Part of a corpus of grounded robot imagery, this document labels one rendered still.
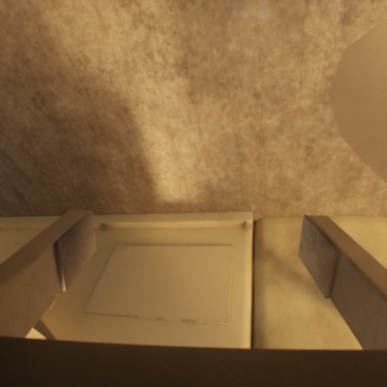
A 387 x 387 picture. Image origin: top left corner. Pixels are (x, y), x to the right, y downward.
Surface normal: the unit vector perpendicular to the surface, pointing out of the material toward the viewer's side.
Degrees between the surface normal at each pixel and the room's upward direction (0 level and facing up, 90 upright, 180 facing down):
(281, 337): 90
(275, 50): 0
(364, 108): 0
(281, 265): 90
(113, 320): 90
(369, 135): 0
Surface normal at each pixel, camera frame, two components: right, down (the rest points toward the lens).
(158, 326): -0.19, -0.76
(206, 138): -0.16, 0.65
